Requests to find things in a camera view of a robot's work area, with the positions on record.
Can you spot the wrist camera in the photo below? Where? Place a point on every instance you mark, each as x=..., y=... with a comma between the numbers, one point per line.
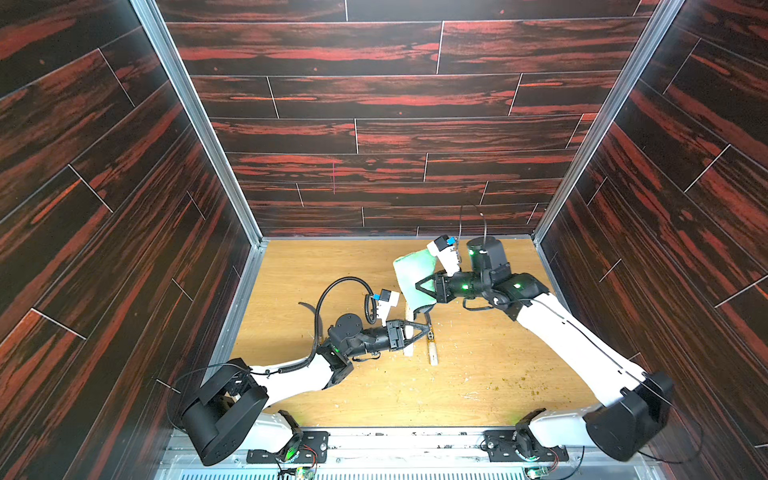
x=445, y=249
x=384, y=302

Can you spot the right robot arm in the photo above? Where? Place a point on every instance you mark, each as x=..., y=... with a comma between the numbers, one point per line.
x=633, y=406

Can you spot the green and black rag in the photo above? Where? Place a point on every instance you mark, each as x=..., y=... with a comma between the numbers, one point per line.
x=409, y=270

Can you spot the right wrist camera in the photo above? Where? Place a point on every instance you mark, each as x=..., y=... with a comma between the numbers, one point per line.
x=445, y=249

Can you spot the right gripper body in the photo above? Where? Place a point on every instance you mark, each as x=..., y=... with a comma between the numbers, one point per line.
x=442, y=287

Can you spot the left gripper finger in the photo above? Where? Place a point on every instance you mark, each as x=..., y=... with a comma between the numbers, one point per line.
x=423, y=328
x=417, y=341

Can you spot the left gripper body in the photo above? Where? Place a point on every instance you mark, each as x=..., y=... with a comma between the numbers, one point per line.
x=373, y=342

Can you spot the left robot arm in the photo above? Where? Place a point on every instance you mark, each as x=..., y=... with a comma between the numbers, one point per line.
x=227, y=412

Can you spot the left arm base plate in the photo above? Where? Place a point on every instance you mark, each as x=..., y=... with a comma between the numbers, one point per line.
x=307, y=448

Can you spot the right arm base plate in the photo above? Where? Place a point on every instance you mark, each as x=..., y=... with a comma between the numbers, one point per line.
x=511, y=446

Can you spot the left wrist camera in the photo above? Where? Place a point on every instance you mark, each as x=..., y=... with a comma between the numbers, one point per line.
x=384, y=302

